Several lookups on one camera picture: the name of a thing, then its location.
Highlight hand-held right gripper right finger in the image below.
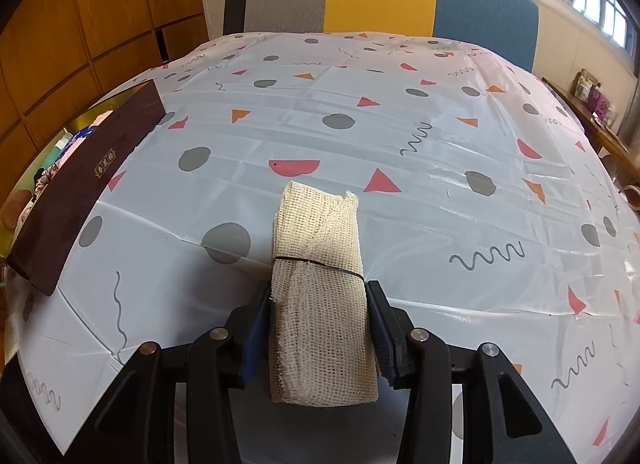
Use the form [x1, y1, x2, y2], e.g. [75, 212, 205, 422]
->
[365, 280, 578, 464]

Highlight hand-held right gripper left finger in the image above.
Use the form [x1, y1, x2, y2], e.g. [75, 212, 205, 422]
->
[62, 281, 273, 464]

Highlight cream gauze cloth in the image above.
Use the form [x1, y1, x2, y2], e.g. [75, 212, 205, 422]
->
[267, 181, 381, 407]

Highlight gold tin box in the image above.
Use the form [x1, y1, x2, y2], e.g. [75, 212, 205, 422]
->
[0, 78, 167, 297]

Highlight pink towel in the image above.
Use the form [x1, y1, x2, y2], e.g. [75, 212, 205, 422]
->
[60, 109, 115, 170]

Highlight pink scrunchie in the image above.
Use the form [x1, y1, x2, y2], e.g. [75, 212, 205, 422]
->
[32, 164, 63, 197]

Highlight brown egg-shaped sponge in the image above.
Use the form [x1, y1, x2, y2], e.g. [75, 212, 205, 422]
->
[0, 191, 33, 230]

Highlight wooden desk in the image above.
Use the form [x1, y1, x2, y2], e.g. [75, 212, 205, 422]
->
[541, 75, 640, 170]

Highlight purple box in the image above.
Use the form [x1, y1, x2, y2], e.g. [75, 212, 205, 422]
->
[590, 89, 615, 115]

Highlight beige box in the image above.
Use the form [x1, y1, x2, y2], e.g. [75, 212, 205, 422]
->
[572, 68, 598, 100]

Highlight wooden wardrobe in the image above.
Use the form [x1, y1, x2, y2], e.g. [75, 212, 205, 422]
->
[0, 0, 208, 210]

